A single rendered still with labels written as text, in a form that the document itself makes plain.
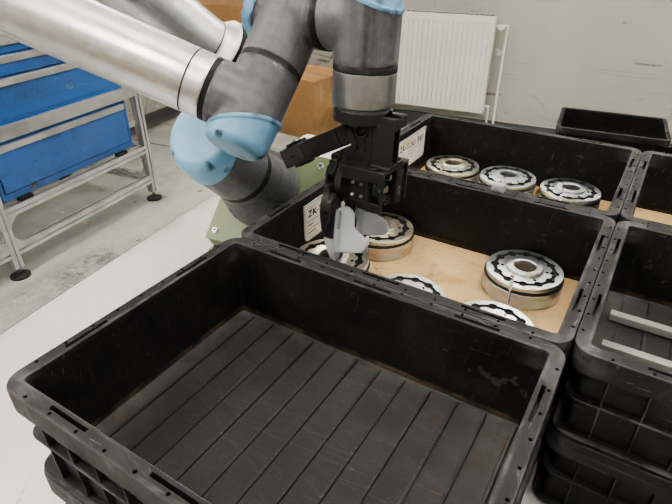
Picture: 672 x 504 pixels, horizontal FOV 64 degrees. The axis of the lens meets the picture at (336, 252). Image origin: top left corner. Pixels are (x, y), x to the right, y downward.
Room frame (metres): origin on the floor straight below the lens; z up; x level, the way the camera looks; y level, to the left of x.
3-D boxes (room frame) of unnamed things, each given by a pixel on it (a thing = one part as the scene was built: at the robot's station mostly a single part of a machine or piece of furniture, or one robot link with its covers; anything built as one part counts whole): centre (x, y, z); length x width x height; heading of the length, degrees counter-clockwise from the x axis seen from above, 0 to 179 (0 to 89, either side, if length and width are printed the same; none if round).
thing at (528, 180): (0.92, -0.32, 0.86); 0.10 x 0.10 x 0.01
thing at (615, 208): (0.85, -0.28, 0.92); 0.40 x 0.30 x 0.02; 58
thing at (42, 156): (2.23, 1.16, 0.60); 0.72 x 0.03 x 0.56; 155
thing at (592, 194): (0.86, -0.41, 0.86); 0.10 x 0.10 x 0.01
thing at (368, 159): (0.62, -0.04, 1.01); 0.09 x 0.08 x 0.12; 59
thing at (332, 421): (0.35, 0.04, 0.87); 0.40 x 0.30 x 0.11; 58
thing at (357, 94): (0.63, -0.03, 1.09); 0.08 x 0.08 x 0.05
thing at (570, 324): (0.60, -0.12, 0.92); 0.40 x 0.30 x 0.02; 58
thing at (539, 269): (0.60, -0.26, 0.86); 0.05 x 0.05 x 0.01
